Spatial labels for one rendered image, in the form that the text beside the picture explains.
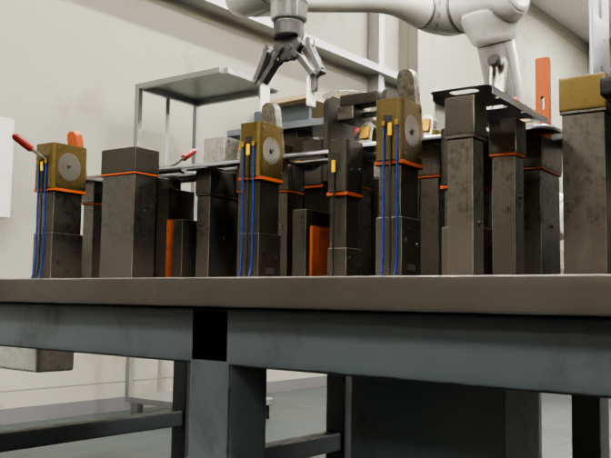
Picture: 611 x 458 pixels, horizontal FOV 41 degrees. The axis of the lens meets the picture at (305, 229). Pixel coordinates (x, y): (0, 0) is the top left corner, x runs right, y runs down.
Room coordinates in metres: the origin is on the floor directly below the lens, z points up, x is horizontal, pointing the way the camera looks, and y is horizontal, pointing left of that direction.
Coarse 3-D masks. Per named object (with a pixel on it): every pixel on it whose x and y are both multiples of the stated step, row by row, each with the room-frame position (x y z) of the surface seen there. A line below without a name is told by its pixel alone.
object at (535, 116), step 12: (432, 96) 1.27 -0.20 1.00; (444, 96) 1.28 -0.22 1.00; (456, 96) 1.28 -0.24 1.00; (480, 96) 1.28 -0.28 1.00; (492, 96) 1.28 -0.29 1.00; (504, 96) 1.25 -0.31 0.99; (504, 108) 1.36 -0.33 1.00; (516, 108) 1.35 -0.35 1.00; (528, 108) 1.35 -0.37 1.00; (540, 120) 1.40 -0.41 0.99
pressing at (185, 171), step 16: (528, 128) 1.46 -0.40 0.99; (544, 128) 1.51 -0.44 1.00; (368, 144) 1.65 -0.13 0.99; (432, 144) 1.69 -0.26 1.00; (288, 160) 1.90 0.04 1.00; (320, 160) 1.88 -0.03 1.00; (368, 160) 1.84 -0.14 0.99; (96, 176) 2.16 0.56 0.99; (160, 176) 2.19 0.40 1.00; (176, 176) 2.19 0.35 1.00; (192, 176) 2.19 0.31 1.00
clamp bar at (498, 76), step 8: (496, 56) 1.75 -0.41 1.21; (488, 64) 1.76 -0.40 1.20; (496, 64) 1.75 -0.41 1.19; (504, 64) 1.77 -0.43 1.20; (496, 72) 1.79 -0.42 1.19; (504, 72) 1.77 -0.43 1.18; (496, 80) 1.78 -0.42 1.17; (504, 80) 1.76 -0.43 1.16; (504, 88) 1.76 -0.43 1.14; (488, 128) 1.77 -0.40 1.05
